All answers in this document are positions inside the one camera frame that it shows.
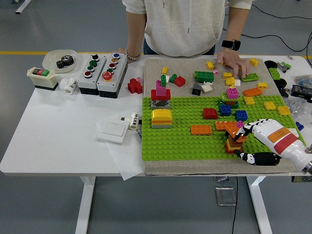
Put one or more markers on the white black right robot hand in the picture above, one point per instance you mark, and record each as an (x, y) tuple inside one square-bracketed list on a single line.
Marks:
[(278, 136)]

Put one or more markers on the person's right hand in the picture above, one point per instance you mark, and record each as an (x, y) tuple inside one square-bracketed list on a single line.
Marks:
[(120, 50)]

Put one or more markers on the person's left hand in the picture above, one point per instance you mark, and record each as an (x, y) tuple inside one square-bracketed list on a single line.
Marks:
[(231, 57)]

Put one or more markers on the green two-by-four plate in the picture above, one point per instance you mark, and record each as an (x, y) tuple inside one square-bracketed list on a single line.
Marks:
[(252, 77)]

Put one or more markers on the orange two-by-four brick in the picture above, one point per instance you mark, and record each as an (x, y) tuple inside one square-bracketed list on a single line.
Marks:
[(201, 130), (243, 139), (220, 126), (252, 91)]

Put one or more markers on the person's left forearm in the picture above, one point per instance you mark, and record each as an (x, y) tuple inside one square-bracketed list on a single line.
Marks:
[(232, 24)]

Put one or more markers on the person's right forearm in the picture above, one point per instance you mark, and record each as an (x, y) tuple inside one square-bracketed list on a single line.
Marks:
[(135, 34)]

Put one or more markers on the small blue brick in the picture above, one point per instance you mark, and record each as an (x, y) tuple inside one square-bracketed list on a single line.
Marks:
[(299, 126)]

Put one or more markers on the small white brick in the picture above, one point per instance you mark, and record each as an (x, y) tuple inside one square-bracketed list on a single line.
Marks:
[(237, 82), (167, 79)]

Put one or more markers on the green two-by-four brick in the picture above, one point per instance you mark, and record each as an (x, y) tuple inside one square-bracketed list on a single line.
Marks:
[(204, 76)]

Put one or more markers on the small pink brick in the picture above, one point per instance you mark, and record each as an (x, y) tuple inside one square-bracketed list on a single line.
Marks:
[(139, 79)]

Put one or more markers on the pink two-by-two brick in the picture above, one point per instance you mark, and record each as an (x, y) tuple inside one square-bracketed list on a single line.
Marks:
[(239, 123), (232, 93)]

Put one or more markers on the red cross-shaped brick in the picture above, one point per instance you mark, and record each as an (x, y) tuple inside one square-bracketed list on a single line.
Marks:
[(134, 85)]

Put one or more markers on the blue two-by-two brick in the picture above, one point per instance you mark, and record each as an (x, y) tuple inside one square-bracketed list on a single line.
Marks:
[(225, 110), (241, 115)]

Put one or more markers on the green studded brick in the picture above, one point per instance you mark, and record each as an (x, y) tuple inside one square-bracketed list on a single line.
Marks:
[(274, 72)]

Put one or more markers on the red square brick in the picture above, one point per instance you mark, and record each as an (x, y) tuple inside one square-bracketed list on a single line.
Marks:
[(234, 151)]

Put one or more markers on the dark grey slope brick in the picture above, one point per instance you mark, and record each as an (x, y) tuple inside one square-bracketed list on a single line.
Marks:
[(196, 89)]

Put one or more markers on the dark green brick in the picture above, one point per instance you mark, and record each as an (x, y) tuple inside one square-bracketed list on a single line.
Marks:
[(234, 105)]

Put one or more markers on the small yellow brick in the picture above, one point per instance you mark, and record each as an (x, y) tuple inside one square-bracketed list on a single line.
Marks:
[(164, 70)]

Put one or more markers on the small black brick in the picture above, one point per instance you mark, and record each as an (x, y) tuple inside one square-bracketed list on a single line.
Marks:
[(227, 133)]

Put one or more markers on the narrow green brick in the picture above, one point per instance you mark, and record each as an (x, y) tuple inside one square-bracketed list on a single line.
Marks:
[(163, 82)]

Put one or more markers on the wide red brick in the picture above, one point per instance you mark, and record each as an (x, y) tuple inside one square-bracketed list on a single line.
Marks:
[(154, 95)]

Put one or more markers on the red two-by-two brick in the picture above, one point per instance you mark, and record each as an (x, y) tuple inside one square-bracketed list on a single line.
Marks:
[(179, 81)]

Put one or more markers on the tall pink brick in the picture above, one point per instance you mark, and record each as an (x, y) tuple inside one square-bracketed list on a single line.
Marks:
[(161, 92)]

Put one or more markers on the small green brick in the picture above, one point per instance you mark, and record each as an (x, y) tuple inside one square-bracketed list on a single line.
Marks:
[(173, 78)]

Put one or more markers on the red curved brick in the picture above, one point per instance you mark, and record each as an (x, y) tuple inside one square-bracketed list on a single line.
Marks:
[(210, 113)]

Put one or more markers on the grey arch brick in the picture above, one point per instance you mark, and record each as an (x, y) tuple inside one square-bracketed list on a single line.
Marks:
[(153, 106)]

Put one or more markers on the yellow curved brick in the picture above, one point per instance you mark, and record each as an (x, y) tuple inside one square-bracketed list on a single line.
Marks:
[(161, 114)]

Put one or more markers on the green studded baseplate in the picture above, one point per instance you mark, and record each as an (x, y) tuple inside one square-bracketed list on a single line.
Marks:
[(182, 146)]

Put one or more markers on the black smartwatch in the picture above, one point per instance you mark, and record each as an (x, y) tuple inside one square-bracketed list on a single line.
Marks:
[(231, 44)]

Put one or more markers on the grey emergency-stop control box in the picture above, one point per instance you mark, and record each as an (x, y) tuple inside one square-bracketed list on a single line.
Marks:
[(119, 73)]

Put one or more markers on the yellow flat square plate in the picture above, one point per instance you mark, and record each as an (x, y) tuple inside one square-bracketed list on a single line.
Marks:
[(269, 105), (249, 100), (284, 111)]

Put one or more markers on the grey four-button control box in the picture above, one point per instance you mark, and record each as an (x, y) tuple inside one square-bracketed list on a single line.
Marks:
[(98, 70)]

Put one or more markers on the small yellow roof piece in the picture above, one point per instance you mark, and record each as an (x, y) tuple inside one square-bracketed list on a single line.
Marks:
[(231, 87)]

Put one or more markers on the clear plastic bag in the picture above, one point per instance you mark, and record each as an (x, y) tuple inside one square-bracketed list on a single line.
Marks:
[(298, 107)]

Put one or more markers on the lime green plate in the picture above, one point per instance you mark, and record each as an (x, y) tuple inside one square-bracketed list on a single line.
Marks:
[(224, 95)]

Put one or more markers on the white two-by-two plate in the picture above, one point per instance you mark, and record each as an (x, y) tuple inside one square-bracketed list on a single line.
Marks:
[(206, 87)]

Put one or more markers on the grey-brown foam mat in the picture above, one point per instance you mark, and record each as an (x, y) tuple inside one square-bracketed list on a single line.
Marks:
[(185, 65)]

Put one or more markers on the black table control panel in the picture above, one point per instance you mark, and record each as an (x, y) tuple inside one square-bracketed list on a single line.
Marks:
[(302, 179)]

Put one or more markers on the black device box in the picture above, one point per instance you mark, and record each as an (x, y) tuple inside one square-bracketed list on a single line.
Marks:
[(299, 90)]

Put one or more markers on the grey and green tool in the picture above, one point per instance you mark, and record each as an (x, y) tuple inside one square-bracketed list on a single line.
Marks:
[(282, 67)]

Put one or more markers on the black metal gears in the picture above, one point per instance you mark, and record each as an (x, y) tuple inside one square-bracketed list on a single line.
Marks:
[(64, 62)]

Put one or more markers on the person's torso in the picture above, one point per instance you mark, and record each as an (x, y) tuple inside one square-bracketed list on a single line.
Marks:
[(182, 24)]

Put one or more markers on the plastic bag with blue parts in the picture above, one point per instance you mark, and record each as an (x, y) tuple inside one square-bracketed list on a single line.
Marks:
[(304, 80)]

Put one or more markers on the white pipe tee fitting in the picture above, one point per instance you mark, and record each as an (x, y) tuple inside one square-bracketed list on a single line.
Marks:
[(69, 86)]

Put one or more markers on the white oval dish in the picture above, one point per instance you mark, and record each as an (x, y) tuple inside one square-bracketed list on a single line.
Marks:
[(52, 57)]

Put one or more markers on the white labelled pipe fitting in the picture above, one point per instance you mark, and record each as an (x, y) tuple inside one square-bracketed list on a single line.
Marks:
[(133, 122)]

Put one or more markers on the white table leg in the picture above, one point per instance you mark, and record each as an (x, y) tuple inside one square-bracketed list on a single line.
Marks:
[(85, 207), (259, 207)]

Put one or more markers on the metal floor socket plate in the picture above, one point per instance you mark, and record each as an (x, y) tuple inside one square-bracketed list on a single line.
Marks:
[(225, 196)]

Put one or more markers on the orange thin plate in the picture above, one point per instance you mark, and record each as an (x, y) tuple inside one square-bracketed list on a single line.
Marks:
[(161, 122)]

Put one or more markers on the grey thin plate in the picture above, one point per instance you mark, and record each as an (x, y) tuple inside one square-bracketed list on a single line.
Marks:
[(161, 127)]

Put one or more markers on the white table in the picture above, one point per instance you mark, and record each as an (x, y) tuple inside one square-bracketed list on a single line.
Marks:
[(61, 122)]

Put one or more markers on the grey furniture foot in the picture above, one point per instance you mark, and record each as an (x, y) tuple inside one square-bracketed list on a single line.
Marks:
[(23, 5)]

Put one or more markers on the white paper sheet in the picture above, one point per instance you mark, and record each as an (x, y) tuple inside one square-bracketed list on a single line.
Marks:
[(126, 165)]

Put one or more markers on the metal under-table bracket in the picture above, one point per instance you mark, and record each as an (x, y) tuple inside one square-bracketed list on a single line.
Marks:
[(223, 179)]

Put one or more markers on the white wall switch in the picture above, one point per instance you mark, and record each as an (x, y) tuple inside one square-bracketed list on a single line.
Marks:
[(113, 131)]

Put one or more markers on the beige red-green switch box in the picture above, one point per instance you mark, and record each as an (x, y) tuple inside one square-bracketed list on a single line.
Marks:
[(42, 79)]

